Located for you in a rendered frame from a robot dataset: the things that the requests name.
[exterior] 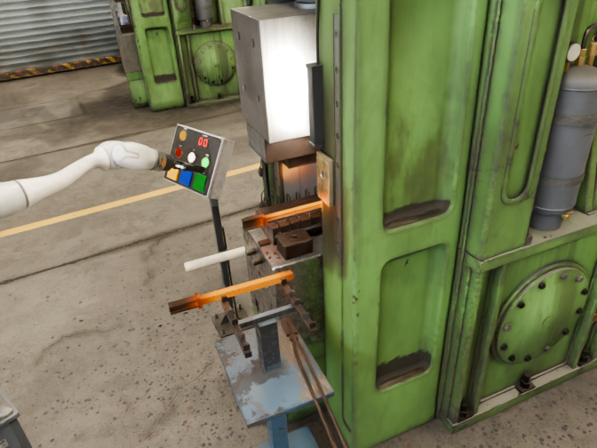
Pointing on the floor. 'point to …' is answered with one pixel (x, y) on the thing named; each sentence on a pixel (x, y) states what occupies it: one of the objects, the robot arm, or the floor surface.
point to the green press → (179, 52)
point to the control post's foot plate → (228, 323)
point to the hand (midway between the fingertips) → (197, 168)
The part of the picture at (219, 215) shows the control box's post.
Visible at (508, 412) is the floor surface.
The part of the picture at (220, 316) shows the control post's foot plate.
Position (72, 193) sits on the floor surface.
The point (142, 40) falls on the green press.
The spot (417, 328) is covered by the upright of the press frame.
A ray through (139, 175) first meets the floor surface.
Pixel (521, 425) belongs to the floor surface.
